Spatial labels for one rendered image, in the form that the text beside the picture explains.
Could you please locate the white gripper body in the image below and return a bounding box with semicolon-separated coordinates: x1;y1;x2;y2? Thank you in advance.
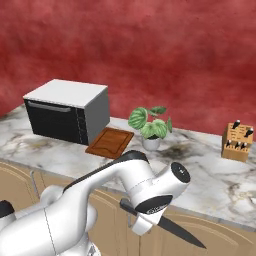
130;213;158;237

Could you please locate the brown wooden cutting board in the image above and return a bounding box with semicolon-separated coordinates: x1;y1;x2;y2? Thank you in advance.
84;126;135;160

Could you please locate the wooden knife block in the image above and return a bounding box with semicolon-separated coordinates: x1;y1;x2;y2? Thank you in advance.
221;122;255;164

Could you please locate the beige cupboard door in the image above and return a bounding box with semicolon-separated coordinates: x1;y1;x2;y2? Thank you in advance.
139;207;256;256
0;160;46;213
87;189;141;256

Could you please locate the green plant in white pot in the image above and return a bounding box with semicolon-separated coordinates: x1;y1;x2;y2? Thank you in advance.
127;105;174;152

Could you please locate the white and black microwave oven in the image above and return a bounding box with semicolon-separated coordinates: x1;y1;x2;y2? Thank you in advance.
22;78;111;146

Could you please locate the grey microwave door handle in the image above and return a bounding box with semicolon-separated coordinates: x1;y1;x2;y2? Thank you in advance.
26;100;72;114

